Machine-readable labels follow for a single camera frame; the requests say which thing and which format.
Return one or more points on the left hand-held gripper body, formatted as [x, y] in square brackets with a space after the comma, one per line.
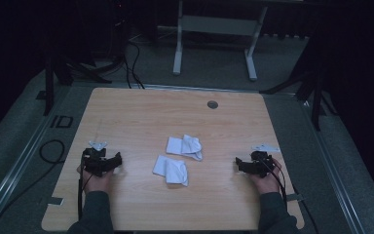
[94, 161]

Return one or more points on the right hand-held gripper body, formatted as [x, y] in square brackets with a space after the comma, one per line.
[259, 162]

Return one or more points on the white sock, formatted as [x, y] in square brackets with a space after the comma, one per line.
[186, 148]
[171, 170]

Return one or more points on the person's left hand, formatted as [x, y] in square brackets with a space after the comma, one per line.
[96, 184]

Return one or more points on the person's right hand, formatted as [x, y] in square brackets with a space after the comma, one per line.
[268, 184]

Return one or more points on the black floor tape marking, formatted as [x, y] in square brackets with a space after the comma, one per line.
[61, 122]

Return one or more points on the round table grommet hole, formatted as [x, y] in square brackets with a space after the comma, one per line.
[212, 104]

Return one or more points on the black stand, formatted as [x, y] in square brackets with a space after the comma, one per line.
[65, 71]
[311, 87]

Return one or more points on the metal floor rail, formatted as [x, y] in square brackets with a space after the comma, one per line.
[334, 175]
[9, 172]

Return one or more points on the white desk frame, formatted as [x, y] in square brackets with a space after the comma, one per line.
[219, 26]

